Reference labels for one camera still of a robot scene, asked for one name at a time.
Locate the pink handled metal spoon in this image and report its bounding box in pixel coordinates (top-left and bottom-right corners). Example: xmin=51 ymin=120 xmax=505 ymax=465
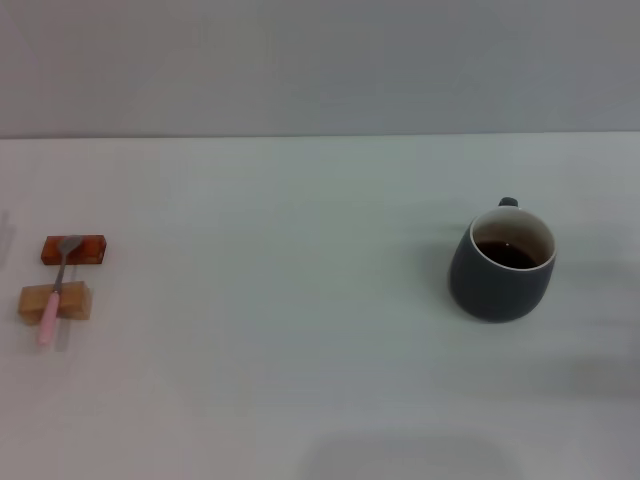
xmin=36 ymin=234 xmax=85 ymax=346

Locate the light wooden block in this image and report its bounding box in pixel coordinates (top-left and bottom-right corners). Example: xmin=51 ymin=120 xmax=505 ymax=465
xmin=18 ymin=280 xmax=94 ymax=327

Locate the grey ceramic cup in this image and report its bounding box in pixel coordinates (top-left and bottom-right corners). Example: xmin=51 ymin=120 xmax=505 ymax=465
xmin=448 ymin=196 xmax=558 ymax=324

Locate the dark coffee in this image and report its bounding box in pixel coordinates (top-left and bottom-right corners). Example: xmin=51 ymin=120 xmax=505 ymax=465
xmin=473 ymin=239 xmax=541 ymax=271

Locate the reddish brown wooden block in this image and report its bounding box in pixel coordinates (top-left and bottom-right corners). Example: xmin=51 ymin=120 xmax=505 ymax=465
xmin=39 ymin=235 xmax=110 ymax=267

